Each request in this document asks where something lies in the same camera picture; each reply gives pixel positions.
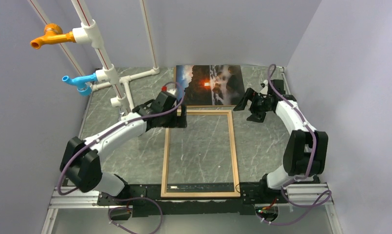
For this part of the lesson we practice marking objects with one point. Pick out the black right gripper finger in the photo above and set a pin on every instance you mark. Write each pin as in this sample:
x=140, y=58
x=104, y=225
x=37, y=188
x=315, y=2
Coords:
x=248, y=96
x=257, y=117

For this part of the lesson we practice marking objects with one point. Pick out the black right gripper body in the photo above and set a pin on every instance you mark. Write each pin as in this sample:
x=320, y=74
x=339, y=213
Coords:
x=259, y=103

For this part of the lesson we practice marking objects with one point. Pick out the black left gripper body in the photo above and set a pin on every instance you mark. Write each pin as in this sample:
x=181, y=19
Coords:
x=171, y=120

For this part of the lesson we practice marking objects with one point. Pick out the sunset landscape photo print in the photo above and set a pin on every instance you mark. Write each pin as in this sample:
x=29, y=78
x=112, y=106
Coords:
x=210, y=85

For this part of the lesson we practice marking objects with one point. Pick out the clear acrylic glass sheet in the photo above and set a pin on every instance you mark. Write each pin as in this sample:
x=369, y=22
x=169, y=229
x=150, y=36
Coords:
x=200, y=156

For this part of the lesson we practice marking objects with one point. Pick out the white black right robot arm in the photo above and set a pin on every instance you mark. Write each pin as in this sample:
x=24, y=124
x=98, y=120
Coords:
x=305, y=153

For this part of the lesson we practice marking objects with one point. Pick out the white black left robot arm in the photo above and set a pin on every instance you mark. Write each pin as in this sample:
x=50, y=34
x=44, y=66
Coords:
x=83, y=158

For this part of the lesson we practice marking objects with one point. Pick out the blue plastic faucet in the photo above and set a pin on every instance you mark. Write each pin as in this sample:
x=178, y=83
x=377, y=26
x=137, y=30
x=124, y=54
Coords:
x=81, y=83

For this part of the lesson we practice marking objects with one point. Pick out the white PVC pipe stand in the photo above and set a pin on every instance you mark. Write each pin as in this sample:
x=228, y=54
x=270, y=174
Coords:
x=89, y=33

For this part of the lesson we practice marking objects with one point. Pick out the orange plastic faucet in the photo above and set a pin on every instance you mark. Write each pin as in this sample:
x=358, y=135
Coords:
x=53, y=34

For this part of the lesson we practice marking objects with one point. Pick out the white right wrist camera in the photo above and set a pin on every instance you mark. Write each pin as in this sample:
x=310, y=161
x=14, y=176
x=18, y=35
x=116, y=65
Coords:
x=264, y=90

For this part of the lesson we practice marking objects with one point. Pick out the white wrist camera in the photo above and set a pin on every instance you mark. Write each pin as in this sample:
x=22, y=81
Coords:
x=170, y=91
x=264, y=90

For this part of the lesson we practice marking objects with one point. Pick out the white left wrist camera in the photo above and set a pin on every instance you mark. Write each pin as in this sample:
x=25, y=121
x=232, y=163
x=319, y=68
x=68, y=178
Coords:
x=170, y=91

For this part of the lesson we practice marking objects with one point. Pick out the aluminium extrusion rail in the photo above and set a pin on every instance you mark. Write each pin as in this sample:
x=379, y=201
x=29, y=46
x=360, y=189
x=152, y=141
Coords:
x=74, y=200

